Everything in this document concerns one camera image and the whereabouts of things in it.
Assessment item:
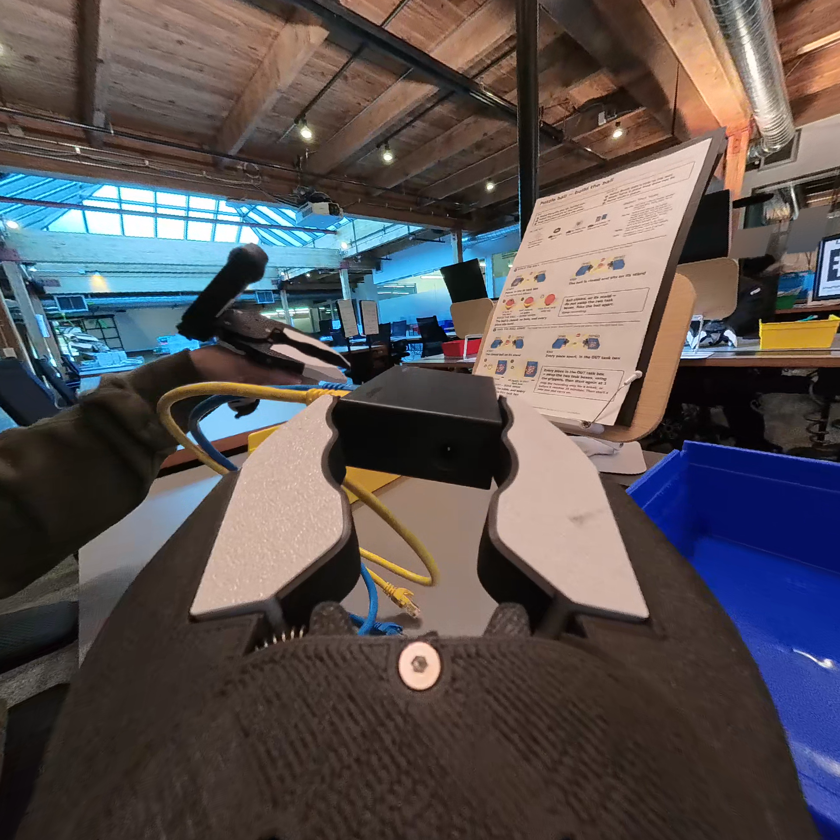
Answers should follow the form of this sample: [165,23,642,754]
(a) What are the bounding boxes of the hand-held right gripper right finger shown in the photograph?
[478,395,651,637]

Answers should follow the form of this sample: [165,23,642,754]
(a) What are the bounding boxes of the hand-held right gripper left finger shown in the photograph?
[189,392,362,623]

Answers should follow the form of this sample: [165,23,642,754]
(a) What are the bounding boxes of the black network switch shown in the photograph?
[331,365,506,490]

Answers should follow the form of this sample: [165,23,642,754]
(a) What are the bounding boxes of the blue ethernet cable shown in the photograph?
[188,384,404,637]

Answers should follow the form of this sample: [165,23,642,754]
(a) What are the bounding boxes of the yellow ethernet cable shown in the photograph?
[156,382,439,619]

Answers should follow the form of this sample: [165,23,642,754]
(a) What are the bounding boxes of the person's left forearm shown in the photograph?
[0,351,204,598]

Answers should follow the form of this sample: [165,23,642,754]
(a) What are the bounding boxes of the person's left hand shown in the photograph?
[187,344,319,403]

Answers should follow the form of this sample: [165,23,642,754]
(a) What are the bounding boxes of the large yellow plastic bin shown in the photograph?
[248,423,403,505]

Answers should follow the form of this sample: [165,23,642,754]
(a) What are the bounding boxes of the skylight window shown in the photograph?
[0,174,355,247]

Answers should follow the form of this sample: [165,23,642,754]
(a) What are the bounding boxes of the white ceiling projector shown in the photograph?
[295,193,345,231]

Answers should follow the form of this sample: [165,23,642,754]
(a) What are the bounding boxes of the blue plastic bin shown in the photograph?
[626,441,840,840]

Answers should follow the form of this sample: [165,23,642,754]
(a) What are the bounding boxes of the printed instruction sheet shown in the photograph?
[474,139,713,426]

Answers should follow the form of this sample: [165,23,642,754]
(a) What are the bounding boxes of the small yellow bin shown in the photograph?
[759,315,840,350]

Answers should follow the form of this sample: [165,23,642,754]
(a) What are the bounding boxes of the black steel column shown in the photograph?
[515,0,540,221]

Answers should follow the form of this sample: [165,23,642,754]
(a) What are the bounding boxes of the monitor with white screen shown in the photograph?
[812,234,840,303]

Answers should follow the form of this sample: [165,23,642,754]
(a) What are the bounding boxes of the silver air duct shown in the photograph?
[709,0,798,161]

